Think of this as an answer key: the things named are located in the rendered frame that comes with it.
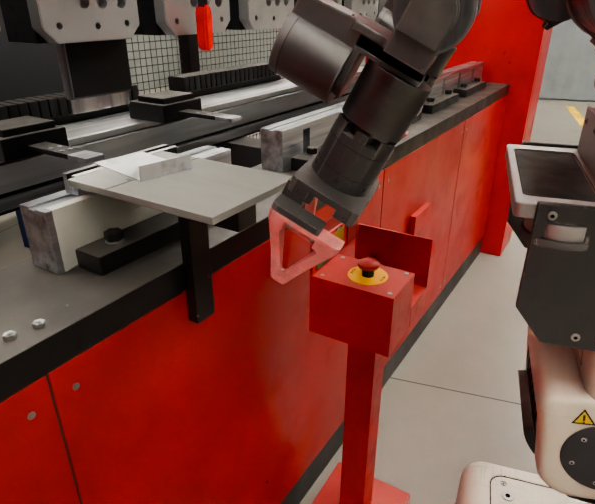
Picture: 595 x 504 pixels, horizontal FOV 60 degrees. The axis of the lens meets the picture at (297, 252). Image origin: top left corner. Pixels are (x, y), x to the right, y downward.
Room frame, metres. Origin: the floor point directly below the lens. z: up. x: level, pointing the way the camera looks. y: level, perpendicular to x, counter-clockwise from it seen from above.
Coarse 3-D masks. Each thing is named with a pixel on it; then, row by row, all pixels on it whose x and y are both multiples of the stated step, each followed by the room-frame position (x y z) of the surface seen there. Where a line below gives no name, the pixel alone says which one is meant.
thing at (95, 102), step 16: (64, 48) 0.72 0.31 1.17; (80, 48) 0.74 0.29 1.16; (96, 48) 0.76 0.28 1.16; (112, 48) 0.79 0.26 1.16; (64, 64) 0.73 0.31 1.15; (80, 64) 0.74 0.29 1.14; (96, 64) 0.76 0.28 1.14; (112, 64) 0.78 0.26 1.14; (128, 64) 0.81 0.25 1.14; (64, 80) 0.73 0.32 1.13; (80, 80) 0.73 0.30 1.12; (96, 80) 0.76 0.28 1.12; (112, 80) 0.78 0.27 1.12; (128, 80) 0.80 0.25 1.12; (80, 96) 0.73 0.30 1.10; (96, 96) 0.76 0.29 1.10; (112, 96) 0.79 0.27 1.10; (128, 96) 0.81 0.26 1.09; (80, 112) 0.74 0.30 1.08
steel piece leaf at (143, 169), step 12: (156, 156) 0.79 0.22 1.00; (180, 156) 0.72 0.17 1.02; (108, 168) 0.73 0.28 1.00; (120, 168) 0.73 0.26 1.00; (132, 168) 0.73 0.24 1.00; (144, 168) 0.68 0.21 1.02; (156, 168) 0.69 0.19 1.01; (168, 168) 0.71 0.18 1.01; (180, 168) 0.72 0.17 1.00; (144, 180) 0.68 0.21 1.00
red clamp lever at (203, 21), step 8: (200, 0) 0.86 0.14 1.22; (200, 8) 0.86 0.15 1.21; (208, 8) 0.86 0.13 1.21; (200, 16) 0.86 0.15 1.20; (208, 16) 0.86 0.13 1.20; (200, 24) 0.86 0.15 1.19; (208, 24) 0.86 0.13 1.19; (200, 32) 0.86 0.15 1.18; (208, 32) 0.85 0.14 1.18; (200, 40) 0.86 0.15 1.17; (208, 40) 0.85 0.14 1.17; (200, 48) 0.86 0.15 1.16; (208, 48) 0.86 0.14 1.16
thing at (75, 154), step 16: (0, 128) 0.84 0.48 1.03; (16, 128) 0.85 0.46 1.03; (32, 128) 0.87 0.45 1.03; (48, 128) 0.90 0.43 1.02; (64, 128) 0.91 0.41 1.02; (0, 144) 0.82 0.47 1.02; (16, 144) 0.84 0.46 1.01; (32, 144) 0.86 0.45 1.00; (48, 144) 0.86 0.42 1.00; (64, 144) 0.91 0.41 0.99; (0, 160) 0.82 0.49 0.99; (80, 160) 0.78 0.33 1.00; (96, 160) 0.79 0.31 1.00
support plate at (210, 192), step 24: (192, 168) 0.74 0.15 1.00; (216, 168) 0.74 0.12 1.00; (240, 168) 0.74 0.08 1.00; (96, 192) 0.65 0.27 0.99; (120, 192) 0.63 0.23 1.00; (144, 192) 0.63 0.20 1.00; (168, 192) 0.63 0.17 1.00; (192, 192) 0.63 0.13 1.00; (216, 192) 0.63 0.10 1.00; (240, 192) 0.63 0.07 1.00; (264, 192) 0.63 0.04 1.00; (192, 216) 0.56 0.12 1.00; (216, 216) 0.55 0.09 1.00
